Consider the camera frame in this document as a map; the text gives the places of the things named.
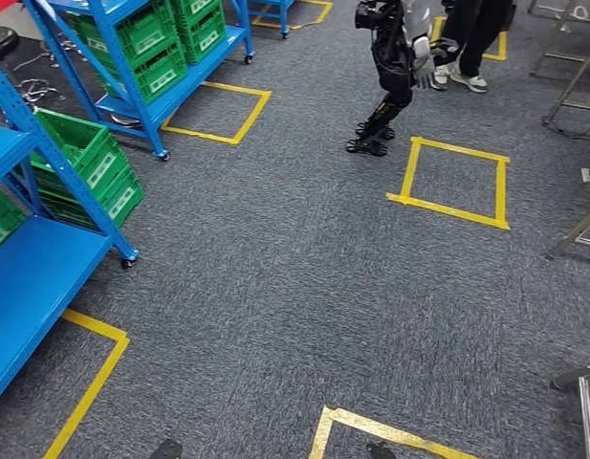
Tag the black humanoid robot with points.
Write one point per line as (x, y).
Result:
(393, 69)

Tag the chrome round base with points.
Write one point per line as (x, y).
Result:
(125, 120)

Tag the steel side table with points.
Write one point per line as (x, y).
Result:
(569, 82)

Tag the black robot left foot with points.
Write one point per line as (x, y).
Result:
(166, 450)

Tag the black robot right foot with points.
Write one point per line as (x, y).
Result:
(380, 451)

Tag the blue metal shelf rack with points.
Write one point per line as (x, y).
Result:
(284, 16)
(180, 85)
(36, 285)

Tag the green plastic crate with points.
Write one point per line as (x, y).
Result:
(122, 199)
(137, 32)
(206, 38)
(3, 222)
(192, 6)
(84, 149)
(160, 76)

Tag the black robot foot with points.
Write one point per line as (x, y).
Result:
(380, 451)
(166, 450)

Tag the yellow floor tape square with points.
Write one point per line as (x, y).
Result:
(323, 437)
(447, 211)
(502, 47)

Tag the person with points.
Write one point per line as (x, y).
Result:
(471, 38)

